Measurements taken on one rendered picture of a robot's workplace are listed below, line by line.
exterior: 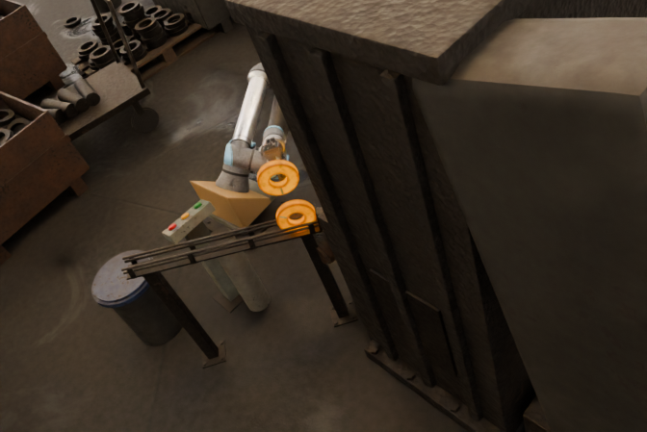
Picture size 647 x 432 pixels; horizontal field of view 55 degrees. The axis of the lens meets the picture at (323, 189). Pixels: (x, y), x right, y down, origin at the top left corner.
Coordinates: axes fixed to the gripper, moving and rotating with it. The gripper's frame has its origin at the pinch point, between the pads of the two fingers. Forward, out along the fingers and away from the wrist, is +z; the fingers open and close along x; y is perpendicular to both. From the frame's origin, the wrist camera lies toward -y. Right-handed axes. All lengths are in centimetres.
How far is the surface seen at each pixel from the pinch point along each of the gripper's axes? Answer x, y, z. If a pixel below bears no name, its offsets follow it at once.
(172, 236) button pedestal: -57, -25, -28
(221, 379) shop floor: -61, -93, -9
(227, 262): -40, -46, -28
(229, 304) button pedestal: -55, -81, -48
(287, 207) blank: -1.0, -14.9, -0.2
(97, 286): -104, -41, -36
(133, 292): -85, -44, -26
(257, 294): -37, -73, -36
